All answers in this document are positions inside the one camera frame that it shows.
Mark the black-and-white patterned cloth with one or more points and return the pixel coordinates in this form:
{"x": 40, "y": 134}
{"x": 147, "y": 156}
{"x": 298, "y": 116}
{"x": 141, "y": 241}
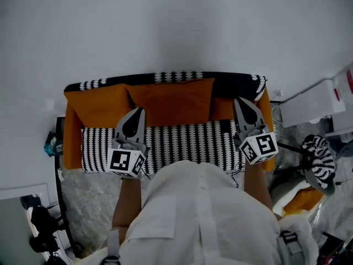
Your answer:
{"x": 320, "y": 159}

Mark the small black bag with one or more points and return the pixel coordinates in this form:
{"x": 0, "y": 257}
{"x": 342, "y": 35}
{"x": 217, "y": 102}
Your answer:
{"x": 30, "y": 201}

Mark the orange fabric bundle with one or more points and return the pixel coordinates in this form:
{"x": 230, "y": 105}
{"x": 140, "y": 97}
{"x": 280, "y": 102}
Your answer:
{"x": 303, "y": 200}

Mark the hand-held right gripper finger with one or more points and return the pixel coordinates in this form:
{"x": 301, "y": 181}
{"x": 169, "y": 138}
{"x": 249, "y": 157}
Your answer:
{"x": 260, "y": 120}
{"x": 240, "y": 123}

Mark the white appliance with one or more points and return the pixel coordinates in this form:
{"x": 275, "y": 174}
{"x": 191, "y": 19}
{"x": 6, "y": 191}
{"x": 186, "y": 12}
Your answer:
{"x": 309, "y": 106}

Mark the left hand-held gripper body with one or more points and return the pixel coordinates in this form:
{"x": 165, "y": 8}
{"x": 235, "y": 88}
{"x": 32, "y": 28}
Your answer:
{"x": 120, "y": 161}

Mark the grey white cushion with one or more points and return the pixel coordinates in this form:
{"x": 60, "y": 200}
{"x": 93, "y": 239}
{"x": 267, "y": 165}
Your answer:
{"x": 284, "y": 195}

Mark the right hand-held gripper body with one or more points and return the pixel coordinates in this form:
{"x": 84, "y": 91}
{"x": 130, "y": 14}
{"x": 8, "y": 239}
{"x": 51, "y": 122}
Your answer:
{"x": 264, "y": 145}

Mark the orange sofa with striped cover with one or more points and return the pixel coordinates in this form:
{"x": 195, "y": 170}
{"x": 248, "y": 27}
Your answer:
{"x": 179, "y": 142}

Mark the black metal chair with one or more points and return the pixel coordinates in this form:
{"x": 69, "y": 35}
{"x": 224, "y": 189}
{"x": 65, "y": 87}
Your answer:
{"x": 289, "y": 148}

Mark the person's left forearm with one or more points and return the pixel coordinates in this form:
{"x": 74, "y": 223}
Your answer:
{"x": 128, "y": 203}

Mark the teal box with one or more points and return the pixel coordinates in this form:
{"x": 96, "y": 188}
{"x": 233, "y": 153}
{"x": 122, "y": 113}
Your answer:
{"x": 52, "y": 145}

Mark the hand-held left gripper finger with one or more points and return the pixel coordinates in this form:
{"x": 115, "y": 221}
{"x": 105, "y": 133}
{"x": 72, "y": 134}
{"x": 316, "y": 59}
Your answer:
{"x": 143, "y": 128}
{"x": 119, "y": 131}

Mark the person's white shirt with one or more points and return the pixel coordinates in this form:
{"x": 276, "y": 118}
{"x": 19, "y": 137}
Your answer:
{"x": 198, "y": 208}

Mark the white wall plug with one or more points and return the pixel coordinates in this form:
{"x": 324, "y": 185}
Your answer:
{"x": 278, "y": 93}

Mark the person's right forearm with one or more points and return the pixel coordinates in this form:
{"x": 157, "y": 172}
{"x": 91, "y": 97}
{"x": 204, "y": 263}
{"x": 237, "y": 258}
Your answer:
{"x": 256, "y": 184}

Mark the white red plastic bag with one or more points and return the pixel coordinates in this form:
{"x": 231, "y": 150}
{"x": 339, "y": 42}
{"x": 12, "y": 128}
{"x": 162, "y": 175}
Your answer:
{"x": 344, "y": 90}

